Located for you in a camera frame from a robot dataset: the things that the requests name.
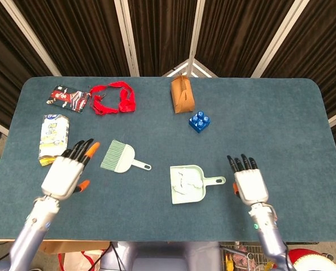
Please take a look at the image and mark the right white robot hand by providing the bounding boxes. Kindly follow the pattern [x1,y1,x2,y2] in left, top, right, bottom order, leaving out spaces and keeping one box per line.
[226,154,270,206]

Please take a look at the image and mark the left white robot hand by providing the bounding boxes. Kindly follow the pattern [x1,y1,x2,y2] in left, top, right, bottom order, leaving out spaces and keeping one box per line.
[40,138,101,201]

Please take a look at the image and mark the mint green dustpan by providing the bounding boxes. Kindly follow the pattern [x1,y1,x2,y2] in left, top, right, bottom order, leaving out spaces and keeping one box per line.
[169,165,226,205]

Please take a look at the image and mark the mint green hand broom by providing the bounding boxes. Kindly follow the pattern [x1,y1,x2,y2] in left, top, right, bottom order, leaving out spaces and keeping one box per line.
[101,140,152,173]

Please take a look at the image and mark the white yellow plastic roll pack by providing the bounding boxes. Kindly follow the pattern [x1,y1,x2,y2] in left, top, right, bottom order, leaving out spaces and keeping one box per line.
[37,113,70,167]

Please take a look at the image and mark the black red snack packet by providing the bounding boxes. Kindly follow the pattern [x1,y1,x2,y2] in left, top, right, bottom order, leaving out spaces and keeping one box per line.
[46,85,89,113]

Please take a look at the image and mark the blue toy building block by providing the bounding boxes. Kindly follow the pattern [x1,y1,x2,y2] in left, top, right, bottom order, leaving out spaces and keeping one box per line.
[188,110,212,133]

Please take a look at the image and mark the red white round object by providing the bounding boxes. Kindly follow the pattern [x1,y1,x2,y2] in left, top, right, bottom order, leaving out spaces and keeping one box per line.
[287,248,336,271]

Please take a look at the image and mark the brown paper gift box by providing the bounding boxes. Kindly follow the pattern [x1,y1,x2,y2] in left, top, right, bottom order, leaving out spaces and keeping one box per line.
[171,75,196,115]

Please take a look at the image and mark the silver robot torso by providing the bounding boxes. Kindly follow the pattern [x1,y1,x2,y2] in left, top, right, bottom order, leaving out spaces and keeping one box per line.
[99,241,222,271]

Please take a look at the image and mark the white folding screen base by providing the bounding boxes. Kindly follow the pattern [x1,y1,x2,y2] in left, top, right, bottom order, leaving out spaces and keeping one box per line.
[161,58,220,78]

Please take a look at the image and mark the dark brown curtain panel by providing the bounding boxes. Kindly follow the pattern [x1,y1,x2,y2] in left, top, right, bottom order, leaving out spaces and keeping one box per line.
[0,0,54,128]
[14,0,132,76]
[195,0,294,78]
[262,0,336,153]
[127,0,198,76]

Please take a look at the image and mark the metal wire basket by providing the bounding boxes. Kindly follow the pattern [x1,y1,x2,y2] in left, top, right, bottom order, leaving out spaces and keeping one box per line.
[221,243,273,271]

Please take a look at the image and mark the white bag red handles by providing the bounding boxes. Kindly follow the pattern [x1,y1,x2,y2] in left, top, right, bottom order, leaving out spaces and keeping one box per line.
[57,250,108,271]

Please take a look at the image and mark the red fabric ribbon strap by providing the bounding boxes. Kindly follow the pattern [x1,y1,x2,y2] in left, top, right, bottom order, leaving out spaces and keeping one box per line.
[89,81,137,116]

